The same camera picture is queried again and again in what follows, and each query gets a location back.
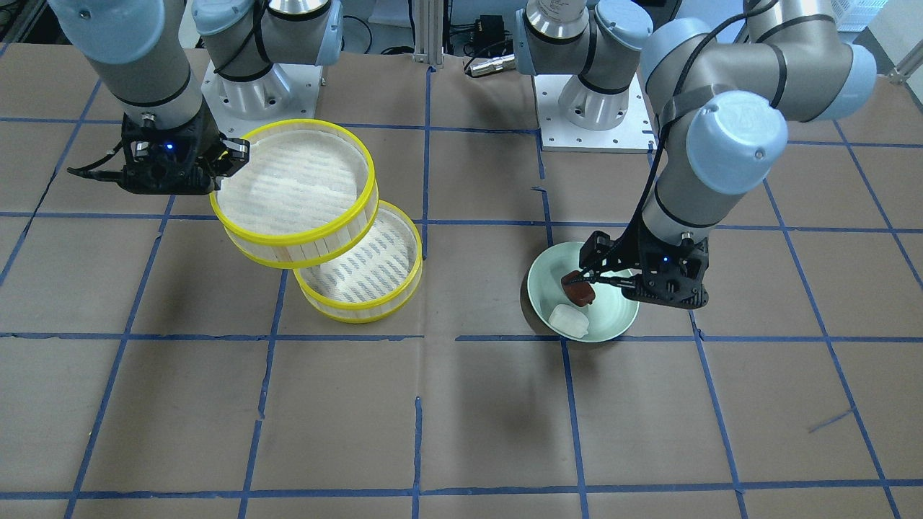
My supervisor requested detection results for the aluminium frame post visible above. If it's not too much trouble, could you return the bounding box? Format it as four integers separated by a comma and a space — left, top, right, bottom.
410, 1, 449, 70

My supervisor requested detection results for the brown bun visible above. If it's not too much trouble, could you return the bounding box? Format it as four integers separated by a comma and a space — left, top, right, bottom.
560, 270, 596, 308

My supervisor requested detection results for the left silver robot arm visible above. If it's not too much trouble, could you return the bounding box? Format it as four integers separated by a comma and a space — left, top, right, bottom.
514, 1, 878, 309

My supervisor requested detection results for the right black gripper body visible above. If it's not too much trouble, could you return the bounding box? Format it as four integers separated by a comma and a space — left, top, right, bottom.
120, 108, 233, 196

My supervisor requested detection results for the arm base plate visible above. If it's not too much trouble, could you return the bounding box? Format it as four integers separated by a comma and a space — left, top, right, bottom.
201, 63, 325, 138
533, 75, 657, 154

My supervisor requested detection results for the light green plate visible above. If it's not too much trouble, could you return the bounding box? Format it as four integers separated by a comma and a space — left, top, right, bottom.
526, 241, 639, 344

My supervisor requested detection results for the white bun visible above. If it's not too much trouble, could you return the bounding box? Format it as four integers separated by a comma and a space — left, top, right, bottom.
548, 303, 589, 339

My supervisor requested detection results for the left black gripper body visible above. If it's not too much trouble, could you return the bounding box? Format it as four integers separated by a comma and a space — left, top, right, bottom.
579, 229, 709, 310

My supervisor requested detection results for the yellow steamer layer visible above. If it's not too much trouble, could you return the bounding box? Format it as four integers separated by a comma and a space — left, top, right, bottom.
210, 119, 379, 270
293, 200, 424, 323

